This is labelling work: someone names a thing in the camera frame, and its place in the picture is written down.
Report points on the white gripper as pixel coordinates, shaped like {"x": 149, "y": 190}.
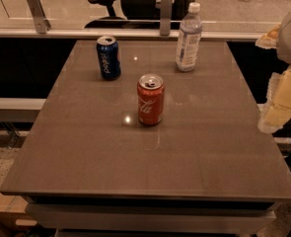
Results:
{"x": 277, "y": 112}

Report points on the clear plastic water bottle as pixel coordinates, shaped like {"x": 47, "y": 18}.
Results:
{"x": 189, "y": 38}

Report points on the red Coca-Cola can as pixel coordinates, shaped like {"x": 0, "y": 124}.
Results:
{"x": 151, "y": 93}

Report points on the black office chair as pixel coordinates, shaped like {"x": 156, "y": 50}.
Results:
{"x": 136, "y": 10}

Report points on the blue Pepsi can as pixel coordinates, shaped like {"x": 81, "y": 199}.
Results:
{"x": 107, "y": 50}

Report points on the glass partition rail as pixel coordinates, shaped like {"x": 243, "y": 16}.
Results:
{"x": 118, "y": 33}

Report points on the middle metal bracket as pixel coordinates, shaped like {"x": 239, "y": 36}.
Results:
{"x": 165, "y": 17}

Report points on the metal bracket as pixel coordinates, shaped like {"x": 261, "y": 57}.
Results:
{"x": 165, "y": 17}
{"x": 41, "y": 22}

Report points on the left metal bracket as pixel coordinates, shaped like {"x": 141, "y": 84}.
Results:
{"x": 41, "y": 22}

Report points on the grey table base frame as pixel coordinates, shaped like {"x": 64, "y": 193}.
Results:
{"x": 149, "y": 219}

